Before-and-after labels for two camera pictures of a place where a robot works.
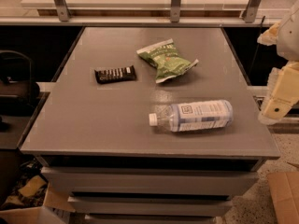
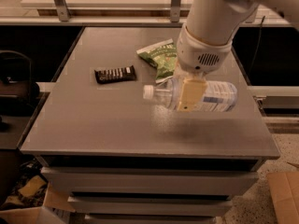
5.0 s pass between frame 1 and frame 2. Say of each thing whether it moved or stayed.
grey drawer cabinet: stayed
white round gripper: moved
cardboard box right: stayed
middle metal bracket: stayed
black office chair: stayed
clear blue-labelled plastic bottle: moved
